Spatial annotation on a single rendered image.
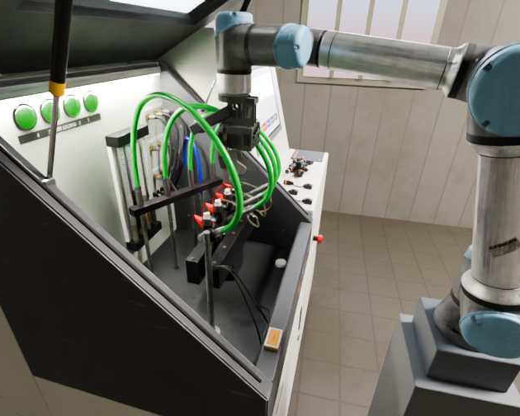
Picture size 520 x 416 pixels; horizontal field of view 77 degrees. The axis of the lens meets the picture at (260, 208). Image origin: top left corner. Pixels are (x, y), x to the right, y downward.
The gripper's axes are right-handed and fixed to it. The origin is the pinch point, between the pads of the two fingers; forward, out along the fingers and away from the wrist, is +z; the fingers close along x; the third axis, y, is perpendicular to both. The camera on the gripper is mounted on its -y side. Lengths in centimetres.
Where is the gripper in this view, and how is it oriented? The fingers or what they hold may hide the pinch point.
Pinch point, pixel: (227, 177)
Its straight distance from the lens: 81.4
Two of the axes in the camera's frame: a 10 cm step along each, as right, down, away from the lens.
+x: 2.6, -4.5, 8.6
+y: 9.7, 1.4, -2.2
